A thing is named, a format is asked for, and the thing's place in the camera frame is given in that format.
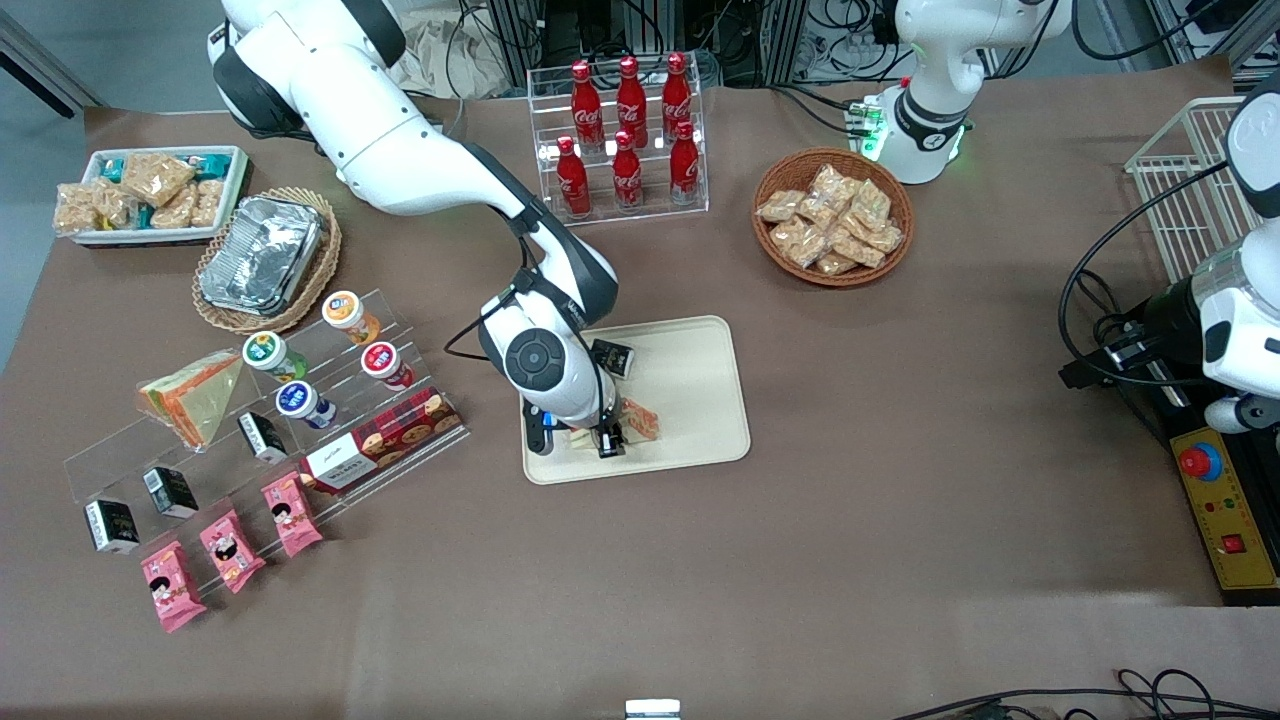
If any crumpled beige paper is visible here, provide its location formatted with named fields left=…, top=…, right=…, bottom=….
left=388, top=10, right=501, bottom=101

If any oval wicker basket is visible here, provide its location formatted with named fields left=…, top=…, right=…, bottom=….
left=192, top=186, right=343, bottom=335

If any aluminium foil container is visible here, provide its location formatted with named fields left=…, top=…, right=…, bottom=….
left=198, top=196, right=326, bottom=316

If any beige plastic tray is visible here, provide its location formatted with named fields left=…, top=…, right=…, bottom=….
left=517, top=315, right=752, bottom=486

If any red cola bottle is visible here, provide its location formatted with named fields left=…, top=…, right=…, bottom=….
left=556, top=136, right=591, bottom=218
left=570, top=60, right=604, bottom=151
left=612, top=130, right=644, bottom=211
left=616, top=55, right=649, bottom=149
left=669, top=120, right=701, bottom=204
left=662, top=52, right=694, bottom=141

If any clear acrylic bottle rack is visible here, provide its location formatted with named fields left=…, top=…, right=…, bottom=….
left=527, top=62, right=711, bottom=231

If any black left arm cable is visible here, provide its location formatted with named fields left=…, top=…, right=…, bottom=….
left=1058, top=160, right=1241, bottom=391

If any red plaid cookie box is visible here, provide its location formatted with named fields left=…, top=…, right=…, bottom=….
left=298, top=388, right=464, bottom=496

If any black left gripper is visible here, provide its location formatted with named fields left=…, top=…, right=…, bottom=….
left=1060, top=278, right=1206, bottom=391

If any aluminium frame with cables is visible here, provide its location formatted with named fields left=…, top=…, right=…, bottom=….
left=485, top=0, right=901, bottom=89

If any white wire basket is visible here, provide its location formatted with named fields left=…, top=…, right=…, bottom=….
left=1125, top=95, right=1261, bottom=286

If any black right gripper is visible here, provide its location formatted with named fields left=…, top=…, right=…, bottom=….
left=524, top=406, right=627, bottom=460

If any triangle sandwich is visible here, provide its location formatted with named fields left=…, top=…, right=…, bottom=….
left=568, top=398, right=661, bottom=448
left=138, top=350, right=246, bottom=451

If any black loose cable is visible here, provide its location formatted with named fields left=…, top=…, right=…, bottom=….
left=890, top=668, right=1280, bottom=720

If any blue lid drink cup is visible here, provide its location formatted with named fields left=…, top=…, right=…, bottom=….
left=275, top=381, right=338, bottom=431

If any orange lid drink cup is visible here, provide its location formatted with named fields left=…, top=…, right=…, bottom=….
left=322, top=290, right=383, bottom=346

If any red lid drink cup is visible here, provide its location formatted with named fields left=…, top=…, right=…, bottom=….
left=360, top=341, right=416, bottom=391

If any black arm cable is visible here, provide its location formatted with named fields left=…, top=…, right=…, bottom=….
left=444, top=268, right=533, bottom=363
left=1058, top=160, right=1241, bottom=391

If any round wicker basket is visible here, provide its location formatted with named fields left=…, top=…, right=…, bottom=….
left=752, top=148, right=915, bottom=288

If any green lid drink cup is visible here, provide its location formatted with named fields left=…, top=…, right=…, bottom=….
left=242, top=332, right=309, bottom=383

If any clear acrylic stepped display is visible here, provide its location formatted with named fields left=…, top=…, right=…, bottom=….
left=60, top=288, right=471, bottom=601

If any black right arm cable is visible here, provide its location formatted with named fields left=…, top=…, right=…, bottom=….
left=444, top=268, right=533, bottom=363

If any small black box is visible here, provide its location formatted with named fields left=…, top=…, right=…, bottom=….
left=84, top=500, right=141, bottom=555
left=590, top=338, right=638, bottom=380
left=142, top=466, right=199, bottom=521
left=237, top=411, right=289, bottom=466

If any white rectangular dish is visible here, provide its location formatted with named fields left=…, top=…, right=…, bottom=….
left=72, top=145, right=251, bottom=248

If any left wrist grey cylinder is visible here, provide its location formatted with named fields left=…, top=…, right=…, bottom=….
left=1205, top=393, right=1280, bottom=433

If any yellow emergency stop box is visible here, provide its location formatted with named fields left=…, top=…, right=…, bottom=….
left=1168, top=425, right=1280, bottom=608

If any pink snack packet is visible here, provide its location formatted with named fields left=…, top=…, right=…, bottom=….
left=260, top=472, right=325, bottom=558
left=140, top=540, right=207, bottom=634
left=199, top=509, right=267, bottom=595

